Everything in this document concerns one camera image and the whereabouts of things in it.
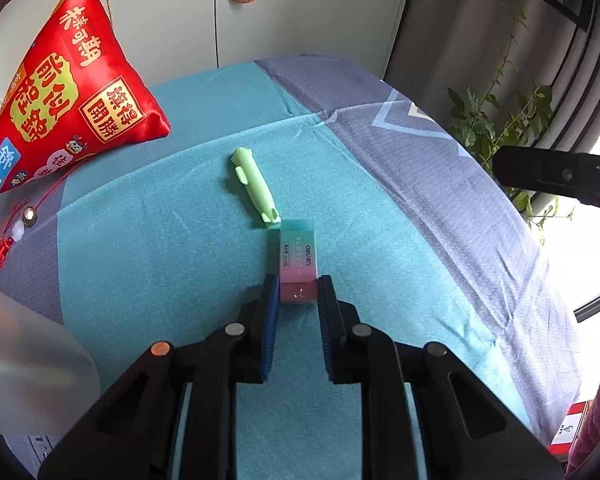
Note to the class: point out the white cabinet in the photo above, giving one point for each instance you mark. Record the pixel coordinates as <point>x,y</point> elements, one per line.
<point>305,10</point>

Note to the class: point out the green highlighter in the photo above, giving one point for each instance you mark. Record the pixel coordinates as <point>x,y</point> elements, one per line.
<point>254,185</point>

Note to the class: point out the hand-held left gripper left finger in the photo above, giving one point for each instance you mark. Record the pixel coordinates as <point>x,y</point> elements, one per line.
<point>270,330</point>

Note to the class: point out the blue patterned tablecloth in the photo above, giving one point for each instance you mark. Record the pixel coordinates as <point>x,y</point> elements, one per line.
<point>180,240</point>

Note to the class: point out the pink cloth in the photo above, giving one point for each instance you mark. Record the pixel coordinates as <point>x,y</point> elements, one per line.
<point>597,420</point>

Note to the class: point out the translucent plastic cup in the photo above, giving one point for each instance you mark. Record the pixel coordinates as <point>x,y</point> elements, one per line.
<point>25,360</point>

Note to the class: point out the red and white box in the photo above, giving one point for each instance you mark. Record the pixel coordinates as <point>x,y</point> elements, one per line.
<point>570,427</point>

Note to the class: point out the red tassel ornament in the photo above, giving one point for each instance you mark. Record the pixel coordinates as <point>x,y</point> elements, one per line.
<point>0,255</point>

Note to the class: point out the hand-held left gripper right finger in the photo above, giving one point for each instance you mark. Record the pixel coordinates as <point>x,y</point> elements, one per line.
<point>326,330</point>

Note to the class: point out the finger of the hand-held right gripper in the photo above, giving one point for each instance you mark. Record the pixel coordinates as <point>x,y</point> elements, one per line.
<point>545,172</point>

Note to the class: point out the pink and teal eraser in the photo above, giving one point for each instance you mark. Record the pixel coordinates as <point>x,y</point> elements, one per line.
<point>297,260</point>

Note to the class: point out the small metal bell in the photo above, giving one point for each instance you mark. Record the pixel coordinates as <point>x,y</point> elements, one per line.
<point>29,216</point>

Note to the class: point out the red pyramid pillow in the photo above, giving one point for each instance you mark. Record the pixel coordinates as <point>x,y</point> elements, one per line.
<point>70,95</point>

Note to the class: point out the green leafy plant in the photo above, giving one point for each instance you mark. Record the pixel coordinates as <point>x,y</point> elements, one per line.
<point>485,120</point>

